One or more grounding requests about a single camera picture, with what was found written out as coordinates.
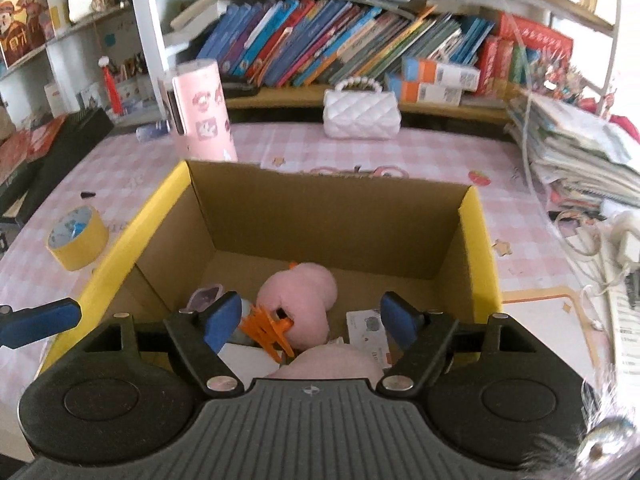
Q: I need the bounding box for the black hard case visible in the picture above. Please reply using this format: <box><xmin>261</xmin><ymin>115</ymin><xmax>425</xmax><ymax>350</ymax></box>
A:
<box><xmin>0</xmin><ymin>107</ymin><xmax>115</xmax><ymax>223</ymax></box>

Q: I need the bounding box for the pink duck plush toy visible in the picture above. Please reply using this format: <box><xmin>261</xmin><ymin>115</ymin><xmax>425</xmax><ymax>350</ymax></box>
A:
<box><xmin>238</xmin><ymin>261</ymin><xmax>339</xmax><ymax>357</ymax></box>

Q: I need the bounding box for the red printed carton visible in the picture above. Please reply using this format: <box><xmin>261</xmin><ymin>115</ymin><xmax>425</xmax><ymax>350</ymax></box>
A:
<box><xmin>476</xmin><ymin>12</ymin><xmax>575</xmax><ymax>99</ymax></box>

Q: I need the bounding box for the white printed card box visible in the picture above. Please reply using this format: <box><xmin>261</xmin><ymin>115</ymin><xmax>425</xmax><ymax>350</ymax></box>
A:
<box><xmin>344</xmin><ymin>308</ymin><xmax>402</xmax><ymax>367</ymax></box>

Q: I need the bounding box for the row of colourful books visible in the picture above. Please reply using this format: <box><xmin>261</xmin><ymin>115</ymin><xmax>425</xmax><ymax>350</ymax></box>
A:
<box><xmin>196</xmin><ymin>0</ymin><xmax>497</xmax><ymax>89</ymax></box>

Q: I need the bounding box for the yellow tape roll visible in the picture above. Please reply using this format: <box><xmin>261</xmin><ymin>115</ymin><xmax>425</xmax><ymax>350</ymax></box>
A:
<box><xmin>47</xmin><ymin>205</ymin><xmax>109</xmax><ymax>272</ymax></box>

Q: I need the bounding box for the white bookshelf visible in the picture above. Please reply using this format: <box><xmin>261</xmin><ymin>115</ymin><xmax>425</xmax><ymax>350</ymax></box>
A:
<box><xmin>0</xmin><ymin>0</ymin><xmax>640</xmax><ymax>126</ymax></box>

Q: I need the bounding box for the pink checkered tablecloth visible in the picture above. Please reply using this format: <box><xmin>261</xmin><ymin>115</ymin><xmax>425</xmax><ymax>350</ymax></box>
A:
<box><xmin>0</xmin><ymin>121</ymin><xmax>623</xmax><ymax>413</ymax></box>

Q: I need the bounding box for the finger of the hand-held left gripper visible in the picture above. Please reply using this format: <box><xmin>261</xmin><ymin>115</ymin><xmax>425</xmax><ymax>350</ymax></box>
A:
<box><xmin>0</xmin><ymin>298</ymin><xmax>83</xmax><ymax>349</ymax></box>

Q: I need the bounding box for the red plastic bag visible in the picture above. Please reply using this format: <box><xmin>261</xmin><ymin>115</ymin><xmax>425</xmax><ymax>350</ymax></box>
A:
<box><xmin>0</xmin><ymin>114</ymin><xmax>69</xmax><ymax>177</ymax></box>

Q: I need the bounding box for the pink cylindrical bottle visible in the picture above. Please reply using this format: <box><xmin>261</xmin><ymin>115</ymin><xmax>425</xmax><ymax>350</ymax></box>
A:
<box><xmin>164</xmin><ymin>59</ymin><xmax>239</xmax><ymax>163</ymax></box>

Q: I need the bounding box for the red tassel ornament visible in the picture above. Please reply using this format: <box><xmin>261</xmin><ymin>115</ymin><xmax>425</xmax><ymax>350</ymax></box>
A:
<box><xmin>98</xmin><ymin>55</ymin><xmax>124</xmax><ymax>116</ymax></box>

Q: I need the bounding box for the yellow and white carton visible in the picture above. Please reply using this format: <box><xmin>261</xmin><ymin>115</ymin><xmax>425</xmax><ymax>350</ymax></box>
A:
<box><xmin>47</xmin><ymin>0</ymin><xmax>72</xmax><ymax>37</ymax></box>

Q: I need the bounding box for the red printed gift box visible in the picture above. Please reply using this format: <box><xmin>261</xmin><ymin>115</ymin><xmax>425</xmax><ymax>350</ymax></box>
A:
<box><xmin>0</xmin><ymin>0</ymin><xmax>49</xmax><ymax>69</ymax></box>

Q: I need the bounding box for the blue plastic piece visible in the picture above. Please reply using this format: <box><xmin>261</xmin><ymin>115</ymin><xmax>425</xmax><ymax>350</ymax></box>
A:
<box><xmin>54</xmin><ymin>210</ymin><xmax>94</xmax><ymax>247</ymax></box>

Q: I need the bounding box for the white charger with cables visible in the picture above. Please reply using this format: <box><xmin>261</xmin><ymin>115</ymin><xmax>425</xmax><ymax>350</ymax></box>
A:
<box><xmin>549</xmin><ymin>207</ymin><xmax>640</xmax><ymax>332</ymax></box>

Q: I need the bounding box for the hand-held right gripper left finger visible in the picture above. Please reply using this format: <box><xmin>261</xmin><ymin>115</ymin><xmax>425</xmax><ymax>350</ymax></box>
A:
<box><xmin>55</xmin><ymin>291</ymin><xmax>246</xmax><ymax>396</ymax></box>

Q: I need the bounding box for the white thick book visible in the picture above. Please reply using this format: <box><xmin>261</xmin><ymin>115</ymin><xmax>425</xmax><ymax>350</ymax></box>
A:
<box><xmin>164</xmin><ymin>27</ymin><xmax>202</xmax><ymax>57</ymax></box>
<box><xmin>170</xmin><ymin>0</ymin><xmax>232</xmax><ymax>30</ymax></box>

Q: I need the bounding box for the stack of papers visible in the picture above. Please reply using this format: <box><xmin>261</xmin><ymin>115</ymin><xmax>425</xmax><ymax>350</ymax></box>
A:
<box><xmin>504</xmin><ymin>87</ymin><xmax>640</xmax><ymax>212</ymax></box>

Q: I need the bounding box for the yellow cardboard box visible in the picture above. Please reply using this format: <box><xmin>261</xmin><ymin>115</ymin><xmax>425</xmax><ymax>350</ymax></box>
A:
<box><xmin>37</xmin><ymin>158</ymin><xmax>503</xmax><ymax>382</ymax></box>

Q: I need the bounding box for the white box red label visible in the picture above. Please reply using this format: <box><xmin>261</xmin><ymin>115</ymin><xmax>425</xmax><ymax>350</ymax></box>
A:
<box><xmin>43</xmin><ymin>82</ymin><xmax>69</xmax><ymax>117</ymax></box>

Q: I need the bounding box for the pink pig plush toy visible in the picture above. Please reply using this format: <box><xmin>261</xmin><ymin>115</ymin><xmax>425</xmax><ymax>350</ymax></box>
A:
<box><xmin>265</xmin><ymin>344</ymin><xmax>387</xmax><ymax>382</ymax></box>

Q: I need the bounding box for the white sheet orange edge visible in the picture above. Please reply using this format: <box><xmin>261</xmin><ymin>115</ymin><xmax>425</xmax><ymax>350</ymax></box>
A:
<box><xmin>501</xmin><ymin>287</ymin><xmax>602</xmax><ymax>377</ymax></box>

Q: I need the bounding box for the white glue bottle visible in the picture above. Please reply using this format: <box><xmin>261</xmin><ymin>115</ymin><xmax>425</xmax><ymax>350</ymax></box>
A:
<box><xmin>135</xmin><ymin>120</ymin><xmax>174</xmax><ymax>142</ymax></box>

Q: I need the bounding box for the silver tinsel tassel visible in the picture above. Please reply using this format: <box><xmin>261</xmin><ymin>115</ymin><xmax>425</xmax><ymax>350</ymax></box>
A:
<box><xmin>520</xmin><ymin>359</ymin><xmax>640</xmax><ymax>480</ymax></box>

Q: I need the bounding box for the white quilted handbag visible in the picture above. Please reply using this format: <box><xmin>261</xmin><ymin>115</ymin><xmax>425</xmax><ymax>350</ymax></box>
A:
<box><xmin>322</xmin><ymin>77</ymin><xmax>402</xmax><ymax>140</ymax></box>

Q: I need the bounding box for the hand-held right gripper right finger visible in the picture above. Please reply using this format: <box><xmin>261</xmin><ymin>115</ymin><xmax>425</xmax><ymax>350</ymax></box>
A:
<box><xmin>376</xmin><ymin>291</ymin><xmax>571</xmax><ymax>395</ymax></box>

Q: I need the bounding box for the black flat case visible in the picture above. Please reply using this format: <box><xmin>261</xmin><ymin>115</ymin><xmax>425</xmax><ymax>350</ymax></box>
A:
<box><xmin>220</xmin><ymin>80</ymin><xmax>262</xmax><ymax>99</ymax></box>

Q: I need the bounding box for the white pen holder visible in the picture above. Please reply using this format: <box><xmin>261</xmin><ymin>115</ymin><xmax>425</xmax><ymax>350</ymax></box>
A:
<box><xmin>118</xmin><ymin>55</ymin><xmax>152</xmax><ymax>111</ymax></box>

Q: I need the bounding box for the colourful paper decoration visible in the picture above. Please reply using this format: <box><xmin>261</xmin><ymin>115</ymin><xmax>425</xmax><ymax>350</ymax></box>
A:
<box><xmin>526</xmin><ymin>56</ymin><xmax>587</xmax><ymax>107</ymax></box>

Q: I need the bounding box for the orange and white box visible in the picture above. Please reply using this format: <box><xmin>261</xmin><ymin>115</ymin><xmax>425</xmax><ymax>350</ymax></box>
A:
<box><xmin>386</xmin><ymin>74</ymin><xmax>464</xmax><ymax>107</ymax></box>
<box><xmin>401</xmin><ymin>57</ymin><xmax>482</xmax><ymax>87</ymax></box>

